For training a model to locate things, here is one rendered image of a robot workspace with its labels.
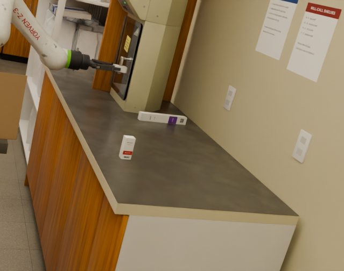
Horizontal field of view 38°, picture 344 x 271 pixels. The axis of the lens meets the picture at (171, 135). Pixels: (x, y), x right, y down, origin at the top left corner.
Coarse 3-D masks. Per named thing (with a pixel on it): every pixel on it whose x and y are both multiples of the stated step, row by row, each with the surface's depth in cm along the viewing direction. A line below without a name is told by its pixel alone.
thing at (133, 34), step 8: (128, 16) 268; (128, 24) 265; (136, 24) 252; (128, 32) 263; (136, 32) 251; (136, 40) 249; (120, 48) 273; (128, 48) 260; (136, 48) 249; (120, 56) 271; (128, 56) 258; (128, 64) 256; (128, 72) 255; (112, 80) 280; (120, 80) 266; (128, 80) 253; (120, 88) 264; (120, 96) 262
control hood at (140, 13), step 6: (126, 0) 245; (132, 0) 239; (138, 0) 240; (144, 0) 241; (132, 6) 241; (138, 6) 241; (144, 6) 241; (132, 12) 251; (138, 12) 242; (144, 12) 243; (144, 18) 244
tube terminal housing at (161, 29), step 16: (160, 0) 243; (176, 0) 249; (160, 16) 246; (176, 16) 256; (144, 32) 246; (160, 32) 249; (176, 32) 263; (144, 48) 249; (160, 48) 253; (144, 64) 252; (160, 64) 259; (144, 80) 255; (160, 80) 266; (112, 96) 280; (128, 96) 255; (144, 96) 258; (160, 96) 274
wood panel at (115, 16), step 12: (192, 0) 287; (108, 12) 275; (120, 12) 276; (192, 12) 290; (108, 24) 276; (120, 24) 278; (108, 36) 278; (180, 36) 293; (108, 48) 281; (180, 48) 296; (108, 60) 283; (180, 60) 298; (96, 72) 284; (108, 72) 286; (96, 84) 286; (108, 84) 288; (168, 84) 301; (168, 96) 304
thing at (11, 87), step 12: (0, 72) 171; (0, 84) 173; (12, 84) 174; (24, 84) 176; (0, 96) 174; (12, 96) 176; (0, 108) 176; (12, 108) 178; (0, 120) 177; (12, 120) 179; (0, 132) 179; (12, 132) 181
